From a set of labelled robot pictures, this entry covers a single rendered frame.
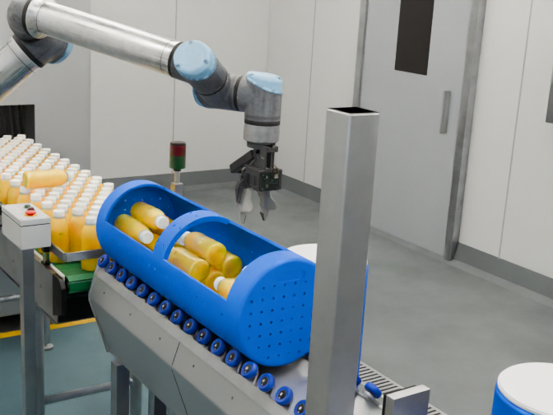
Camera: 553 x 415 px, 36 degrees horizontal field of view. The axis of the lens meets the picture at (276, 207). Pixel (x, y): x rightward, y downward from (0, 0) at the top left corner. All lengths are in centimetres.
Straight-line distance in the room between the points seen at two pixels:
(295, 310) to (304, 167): 551
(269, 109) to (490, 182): 398
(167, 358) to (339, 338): 112
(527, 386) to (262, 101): 90
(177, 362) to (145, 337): 20
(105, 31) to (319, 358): 109
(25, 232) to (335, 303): 166
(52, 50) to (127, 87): 496
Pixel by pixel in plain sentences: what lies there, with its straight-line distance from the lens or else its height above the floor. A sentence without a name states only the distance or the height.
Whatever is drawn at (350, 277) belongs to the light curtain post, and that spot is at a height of 144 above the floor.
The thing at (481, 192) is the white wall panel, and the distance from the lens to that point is 603.
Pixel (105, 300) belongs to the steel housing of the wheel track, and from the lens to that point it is 281.
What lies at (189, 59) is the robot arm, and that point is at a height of 169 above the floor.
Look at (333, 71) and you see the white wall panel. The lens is 722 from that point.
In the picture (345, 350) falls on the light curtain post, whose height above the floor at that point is 132.
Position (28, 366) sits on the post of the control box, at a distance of 311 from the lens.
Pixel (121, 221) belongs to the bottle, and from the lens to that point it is 275.
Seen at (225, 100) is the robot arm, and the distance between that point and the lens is 213.
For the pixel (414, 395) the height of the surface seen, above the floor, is 108.
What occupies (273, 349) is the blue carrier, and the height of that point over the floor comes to 100.
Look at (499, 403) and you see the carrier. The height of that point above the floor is 100.
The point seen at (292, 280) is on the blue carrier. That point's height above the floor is 118.
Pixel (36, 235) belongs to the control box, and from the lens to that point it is 287.
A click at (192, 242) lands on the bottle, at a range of 244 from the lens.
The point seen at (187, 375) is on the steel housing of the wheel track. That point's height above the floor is 85.
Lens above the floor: 189
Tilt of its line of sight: 15 degrees down
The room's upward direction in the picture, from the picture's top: 3 degrees clockwise
